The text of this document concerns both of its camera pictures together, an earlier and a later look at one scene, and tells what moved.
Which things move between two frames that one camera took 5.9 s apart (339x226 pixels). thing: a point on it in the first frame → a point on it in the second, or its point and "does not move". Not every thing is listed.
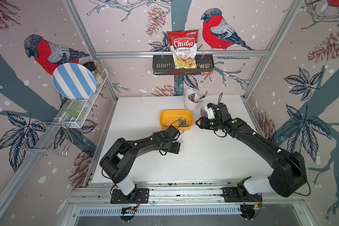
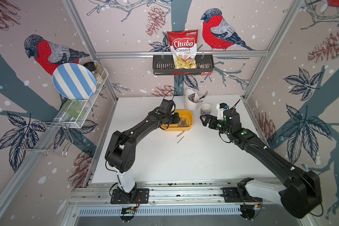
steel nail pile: [181, 141] does not move
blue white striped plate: [74, 81] does not move
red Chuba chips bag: [183, 45] does not move
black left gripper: [176, 149] → [176, 119]
